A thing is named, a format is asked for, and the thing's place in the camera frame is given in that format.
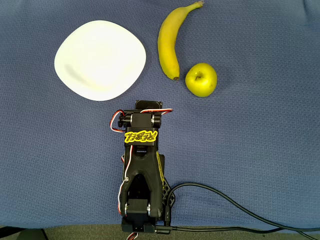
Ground black bar under table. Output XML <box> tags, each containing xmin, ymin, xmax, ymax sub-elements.
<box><xmin>0</xmin><ymin>225</ymin><xmax>50</xmax><ymax>240</ymax></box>

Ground blue textured cloth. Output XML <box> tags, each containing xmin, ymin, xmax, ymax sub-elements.
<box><xmin>0</xmin><ymin>0</ymin><xmax>320</xmax><ymax>230</ymax></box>

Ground red white wrist wire loop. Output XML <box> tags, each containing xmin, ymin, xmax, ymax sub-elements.
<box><xmin>109</xmin><ymin>109</ymin><xmax>127</xmax><ymax>134</ymax></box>

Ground white plate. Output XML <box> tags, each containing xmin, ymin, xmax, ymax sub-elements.
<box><xmin>54</xmin><ymin>19</ymin><xmax>147</xmax><ymax>102</ymax></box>

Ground yellow banana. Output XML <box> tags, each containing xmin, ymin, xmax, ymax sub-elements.
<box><xmin>157</xmin><ymin>0</ymin><xmax>205</xmax><ymax>81</ymax></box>

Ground black flat USB cable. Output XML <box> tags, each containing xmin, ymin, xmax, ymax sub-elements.
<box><xmin>154</xmin><ymin>224</ymin><xmax>320</xmax><ymax>240</ymax></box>

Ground black lattice robot base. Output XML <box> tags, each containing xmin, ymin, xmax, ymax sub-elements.
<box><xmin>120</xmin><ymin>182</ymin><xmax>176</xmax><ymax>235</ymax></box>

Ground red white gripper wire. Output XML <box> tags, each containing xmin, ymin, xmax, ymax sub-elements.
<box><xmin>139</xmin><ymin>107</ymin><xmax>174</xmax><ymax>116</ymax></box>

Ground red white arm wire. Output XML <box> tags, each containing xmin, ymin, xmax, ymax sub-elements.
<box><xmin>117</xmin><ymin>144</ymin><xmax>134</xmax><ymax>216</ymax></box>

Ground black arched power cable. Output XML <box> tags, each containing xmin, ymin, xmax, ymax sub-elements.
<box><xmin>163</xmin><ymin>182</ymin><xmax>320</xmax><ymax>232</ymax></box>

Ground green apple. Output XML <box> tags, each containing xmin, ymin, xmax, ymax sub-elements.
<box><xmin>184</xmin><ymin>62</ymin><xmax>218</xmax><ymax>98</ymax></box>

